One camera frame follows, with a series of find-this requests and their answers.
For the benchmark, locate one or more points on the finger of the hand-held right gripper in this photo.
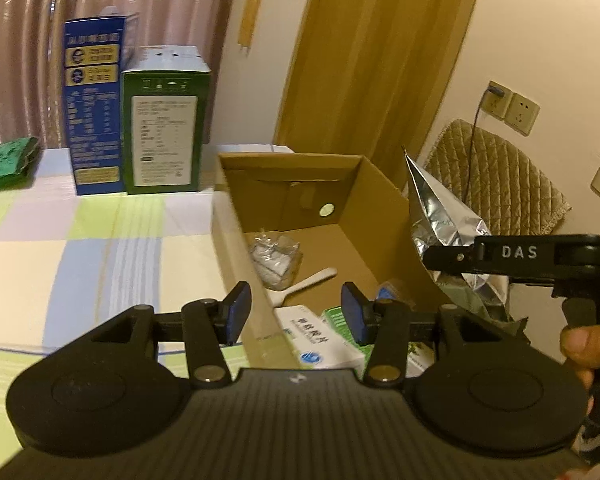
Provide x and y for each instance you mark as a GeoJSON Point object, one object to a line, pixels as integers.
{"type": "Point", "coordinates": [450, 258]}

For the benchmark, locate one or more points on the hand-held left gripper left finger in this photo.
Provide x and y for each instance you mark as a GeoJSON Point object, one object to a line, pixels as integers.
{"type": "Point", "coordinates": [239, 310]}

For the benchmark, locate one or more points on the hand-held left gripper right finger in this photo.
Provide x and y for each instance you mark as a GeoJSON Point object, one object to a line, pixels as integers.
{"type": "Point", "coordinates": [352, 310]}

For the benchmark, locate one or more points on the white and green medicine box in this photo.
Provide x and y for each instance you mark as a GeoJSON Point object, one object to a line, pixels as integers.
{"type": "Point", "coordinates": [320, 340]}

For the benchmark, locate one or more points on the silver foil bag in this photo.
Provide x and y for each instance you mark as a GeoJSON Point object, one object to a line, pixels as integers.
{"type": "Point", "coordinates": [440, 210]}

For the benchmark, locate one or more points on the beige plastic spoon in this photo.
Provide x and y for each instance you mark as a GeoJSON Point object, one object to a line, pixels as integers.
{"type": "Point", "coordinates": [310, 280]}

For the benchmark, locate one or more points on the white charger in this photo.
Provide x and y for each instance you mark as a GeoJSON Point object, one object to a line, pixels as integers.
{"type": "Point", "coordinates": [275, 260]}

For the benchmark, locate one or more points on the brown cardboard box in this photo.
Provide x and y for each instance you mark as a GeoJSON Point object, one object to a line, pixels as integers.
{"type": "Point", "coordinates": [370, 210]}

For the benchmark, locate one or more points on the desktop with checked tablecloth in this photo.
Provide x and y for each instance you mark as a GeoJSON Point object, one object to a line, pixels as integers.
{"type": "Point", "coordinates": [105, 260]}

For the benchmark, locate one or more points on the person's right hand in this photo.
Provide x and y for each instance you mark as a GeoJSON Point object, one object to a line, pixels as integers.
{"type": "Point", "coordinates": [595, 345]}

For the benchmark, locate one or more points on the quilted chair cushion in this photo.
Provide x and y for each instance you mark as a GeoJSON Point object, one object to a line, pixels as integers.
{"type": "Point", "coordinates": [505, 175]}

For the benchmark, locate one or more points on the tall green carton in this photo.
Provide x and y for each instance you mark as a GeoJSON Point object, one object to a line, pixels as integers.
{"type": "Point", "coordinates": [165, 135]}

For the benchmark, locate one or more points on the tall blue carton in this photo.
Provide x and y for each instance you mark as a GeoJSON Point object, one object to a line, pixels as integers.
{"type": "Point", "coordinates": [95, 125]}

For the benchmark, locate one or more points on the green wipes packet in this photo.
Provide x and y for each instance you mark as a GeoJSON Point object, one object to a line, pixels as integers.
{"type": "Point", "coordinates": [5, 165]}

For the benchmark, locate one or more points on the pinkish curtain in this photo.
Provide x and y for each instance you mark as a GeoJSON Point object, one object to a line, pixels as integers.
{"type": "Point", "coordinates": [30, 10]}

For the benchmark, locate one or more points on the wall socket with plug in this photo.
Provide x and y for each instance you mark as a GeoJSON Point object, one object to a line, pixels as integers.
{"type": "Point", "coordinates": [495, 105]}

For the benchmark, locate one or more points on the wooden wall strip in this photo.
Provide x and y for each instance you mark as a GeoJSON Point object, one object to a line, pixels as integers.
{"type": "Point", "coordinates": [250, 15]}

